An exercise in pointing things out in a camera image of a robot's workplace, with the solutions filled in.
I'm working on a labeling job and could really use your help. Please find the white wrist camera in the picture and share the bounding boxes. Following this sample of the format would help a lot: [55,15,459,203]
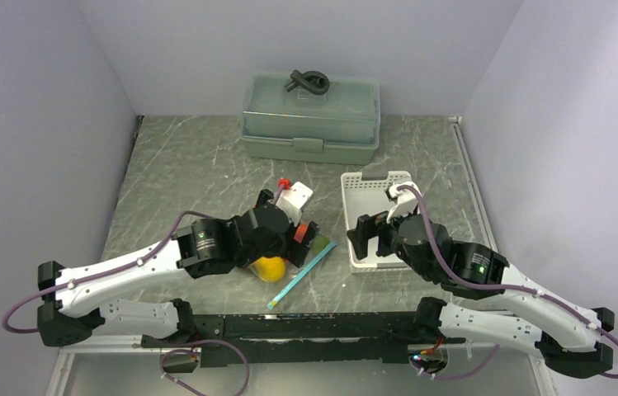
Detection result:
[385,181,420,223]
[271,178,314,225]

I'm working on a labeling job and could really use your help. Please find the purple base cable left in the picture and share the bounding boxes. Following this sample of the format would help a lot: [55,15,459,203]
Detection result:
[158,338,252,396]

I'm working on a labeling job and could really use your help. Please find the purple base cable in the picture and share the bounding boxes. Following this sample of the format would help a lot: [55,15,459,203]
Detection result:
[158,338,252,396]
[410,338,503,383]

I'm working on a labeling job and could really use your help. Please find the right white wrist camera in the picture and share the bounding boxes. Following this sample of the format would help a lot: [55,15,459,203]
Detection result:
[385,181,420,223]

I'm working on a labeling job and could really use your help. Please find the yellow lemon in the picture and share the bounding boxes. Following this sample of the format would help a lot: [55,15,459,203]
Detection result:
[250,257,286,283]

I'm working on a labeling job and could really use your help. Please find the white perforated plastic basket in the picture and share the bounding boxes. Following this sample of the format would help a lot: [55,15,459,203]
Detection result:
[340,171,413,273]

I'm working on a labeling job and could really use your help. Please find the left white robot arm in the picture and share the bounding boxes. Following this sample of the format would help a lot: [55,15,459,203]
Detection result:
[37,182,318,347]

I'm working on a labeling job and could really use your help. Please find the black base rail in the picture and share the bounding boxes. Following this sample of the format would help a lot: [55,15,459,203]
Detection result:
[140,312,463,368]

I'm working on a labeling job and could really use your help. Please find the clear zip top bag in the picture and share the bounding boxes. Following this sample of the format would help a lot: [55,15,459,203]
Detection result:
[267,234,337,309]

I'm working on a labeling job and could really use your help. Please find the red bell pepper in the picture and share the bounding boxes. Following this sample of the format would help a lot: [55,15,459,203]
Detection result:
[294,224,308,243]

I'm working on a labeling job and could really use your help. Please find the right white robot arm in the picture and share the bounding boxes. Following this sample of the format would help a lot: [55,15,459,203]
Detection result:
[347,212,614,379]

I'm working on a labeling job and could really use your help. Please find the black knotted hose piece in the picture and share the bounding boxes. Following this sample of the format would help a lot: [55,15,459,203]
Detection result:
[284,69,332,97]

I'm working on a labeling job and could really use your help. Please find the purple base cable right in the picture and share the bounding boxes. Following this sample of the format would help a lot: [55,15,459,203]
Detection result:
[410,338,503,383]

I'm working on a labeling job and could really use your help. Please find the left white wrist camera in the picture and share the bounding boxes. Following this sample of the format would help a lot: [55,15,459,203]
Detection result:
[271,178,314,225]

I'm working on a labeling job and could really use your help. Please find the green plastic storage box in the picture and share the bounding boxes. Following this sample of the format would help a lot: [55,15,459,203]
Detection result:
[239,72,380,165]

